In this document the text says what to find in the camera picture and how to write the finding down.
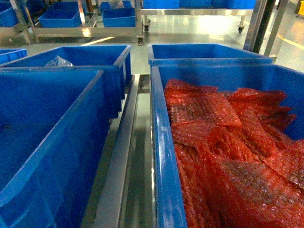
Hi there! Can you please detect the blue bin with plastic bag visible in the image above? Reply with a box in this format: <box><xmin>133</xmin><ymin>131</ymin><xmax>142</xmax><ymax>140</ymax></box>
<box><xmin>0</xmin><ymin>45</ymin><xmax>131</xmax><ymax>119</ymax></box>

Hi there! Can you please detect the blue bin rear right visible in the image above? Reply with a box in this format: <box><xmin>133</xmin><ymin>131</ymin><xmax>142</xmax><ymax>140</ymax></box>
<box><xmin>148</xmin><ymin>43</ymin><xmax>273</xmax><ymax>66</ymax></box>

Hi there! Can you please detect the steel shelf rack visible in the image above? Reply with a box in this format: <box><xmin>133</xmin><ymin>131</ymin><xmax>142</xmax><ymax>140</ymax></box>
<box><xmin>92</xmin><ymin>0</ymin><xmax>288</xmax><ymax>228</ymax></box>

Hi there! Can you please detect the blue empty bin front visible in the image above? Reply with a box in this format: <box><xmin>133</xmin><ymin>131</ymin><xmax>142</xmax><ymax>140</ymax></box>
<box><xmin>0</xmin><ymin>70</ymin><xmax>110</xmax><ymax>228</ymax></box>

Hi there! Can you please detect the blue bin with red wrap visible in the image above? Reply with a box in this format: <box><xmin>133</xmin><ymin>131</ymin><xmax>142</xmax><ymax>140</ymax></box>
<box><xmin>151</xmin><ymin>65</ymin><xmax>304</xmax><ymax>228</ymax></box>

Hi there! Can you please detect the blue bin far left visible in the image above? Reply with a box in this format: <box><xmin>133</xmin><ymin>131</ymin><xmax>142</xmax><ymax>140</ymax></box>
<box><xmin>0</xmin><ymin>48</ymin><xmax>28</xmax><ymax>64</ymax></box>

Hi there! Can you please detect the background steel cart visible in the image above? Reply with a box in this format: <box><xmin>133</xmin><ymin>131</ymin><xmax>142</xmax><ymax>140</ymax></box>
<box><xmin>141</xmin><ymin>0</ymin><xmax>256</xmax><ymax>34</ymax></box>

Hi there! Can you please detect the red bubble wrap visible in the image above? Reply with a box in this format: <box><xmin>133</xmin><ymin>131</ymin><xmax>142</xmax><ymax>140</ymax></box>
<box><xmin>164</xmin><ymin>79</ymin><xmax>304</xmax><ymax>228</ymax></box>

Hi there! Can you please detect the clear plastic bag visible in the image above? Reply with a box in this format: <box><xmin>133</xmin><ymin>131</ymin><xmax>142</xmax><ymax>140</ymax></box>
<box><xmin>45</xmin><ymin>56</ymin><xmax>74</xmax><ymax>67</ymax></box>

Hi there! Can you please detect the background steel rack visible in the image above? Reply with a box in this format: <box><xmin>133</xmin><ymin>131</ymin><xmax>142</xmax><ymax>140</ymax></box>
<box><xmin>0</xmin><ymin>0</ymin><xmax>144</xmax><ymax>45</ymax></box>

